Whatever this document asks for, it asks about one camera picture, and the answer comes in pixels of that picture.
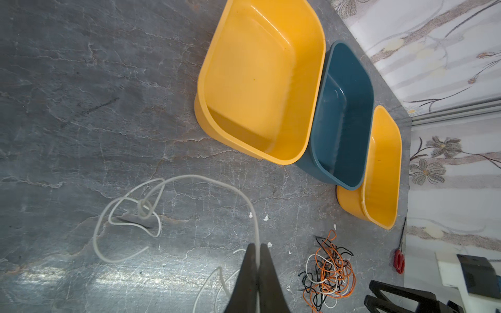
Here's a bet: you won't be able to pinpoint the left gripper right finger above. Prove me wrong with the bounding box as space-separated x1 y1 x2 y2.
258 244 290 313

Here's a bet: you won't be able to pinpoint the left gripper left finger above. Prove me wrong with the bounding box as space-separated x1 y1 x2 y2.
224 243 258 313

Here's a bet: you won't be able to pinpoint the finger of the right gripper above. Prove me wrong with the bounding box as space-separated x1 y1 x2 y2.
369 280 437 303
364 296 450 313

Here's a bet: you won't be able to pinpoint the orange cable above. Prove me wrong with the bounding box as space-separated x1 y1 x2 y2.
302 229 357 313

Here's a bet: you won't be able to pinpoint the black cable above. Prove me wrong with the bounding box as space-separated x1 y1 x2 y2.
298 235 355 312

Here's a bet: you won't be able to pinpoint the white cable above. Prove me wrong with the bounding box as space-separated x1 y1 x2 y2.
92 174 262 313

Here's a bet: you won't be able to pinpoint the right yellow plastic bin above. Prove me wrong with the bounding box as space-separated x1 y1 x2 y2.
337 106 403 230

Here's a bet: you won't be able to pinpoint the yellow plastic bin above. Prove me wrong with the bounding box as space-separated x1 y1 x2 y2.
337 106 403 230
194 1 326 165

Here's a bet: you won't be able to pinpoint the teal plastic bin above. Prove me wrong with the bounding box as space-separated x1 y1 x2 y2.
296 40 374 190

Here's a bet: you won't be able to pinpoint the left yellow plastic bin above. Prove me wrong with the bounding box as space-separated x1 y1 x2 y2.
194 1 326 165

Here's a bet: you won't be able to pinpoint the red handled scissors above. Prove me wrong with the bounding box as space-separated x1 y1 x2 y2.
393 218 407 275

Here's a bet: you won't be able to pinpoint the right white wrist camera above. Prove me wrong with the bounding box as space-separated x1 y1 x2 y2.
435 252 500 312

